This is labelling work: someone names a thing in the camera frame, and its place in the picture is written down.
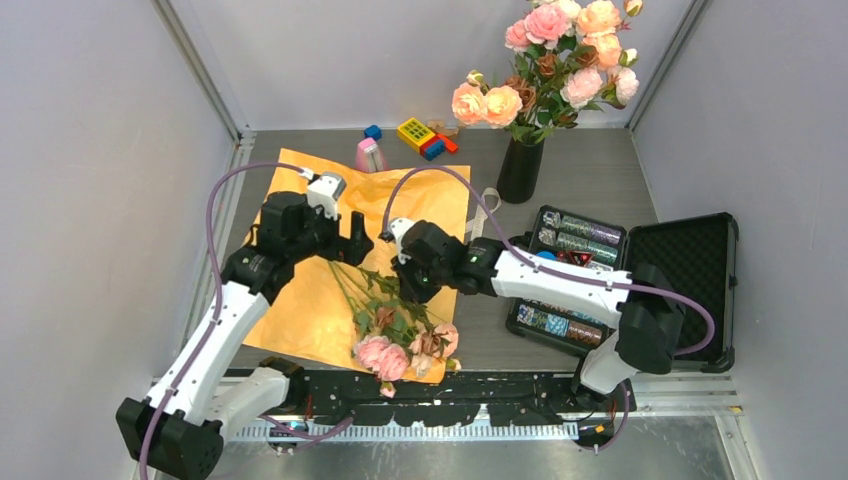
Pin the peach peony flower stem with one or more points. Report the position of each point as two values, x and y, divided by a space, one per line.
474 102

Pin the pink metronome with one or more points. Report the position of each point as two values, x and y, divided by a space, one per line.
369 157

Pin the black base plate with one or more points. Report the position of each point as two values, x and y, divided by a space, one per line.
510 398

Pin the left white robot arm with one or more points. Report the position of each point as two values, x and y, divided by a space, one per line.
182 425

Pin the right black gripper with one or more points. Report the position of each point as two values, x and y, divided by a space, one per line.
410 288

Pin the cream printed ribbon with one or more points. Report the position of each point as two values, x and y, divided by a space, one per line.
491 202

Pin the wooden toy pieces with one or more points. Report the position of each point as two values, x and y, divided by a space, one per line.
442 128

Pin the orange flower bouquet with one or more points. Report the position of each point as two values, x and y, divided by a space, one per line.
394 337

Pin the blue toy block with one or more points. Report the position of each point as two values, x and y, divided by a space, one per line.
373 132

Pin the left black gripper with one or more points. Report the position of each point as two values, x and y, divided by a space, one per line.
359 242

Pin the yellow toy block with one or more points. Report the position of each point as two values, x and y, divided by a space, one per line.
415 134

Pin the red blue toy blocks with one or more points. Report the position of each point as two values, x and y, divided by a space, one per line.
436 146

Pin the black vase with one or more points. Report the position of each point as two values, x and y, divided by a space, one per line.
519 172

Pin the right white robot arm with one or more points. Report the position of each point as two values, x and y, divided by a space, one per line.
644 316

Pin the pink flowers in vase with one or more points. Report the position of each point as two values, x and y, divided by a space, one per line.
568 59

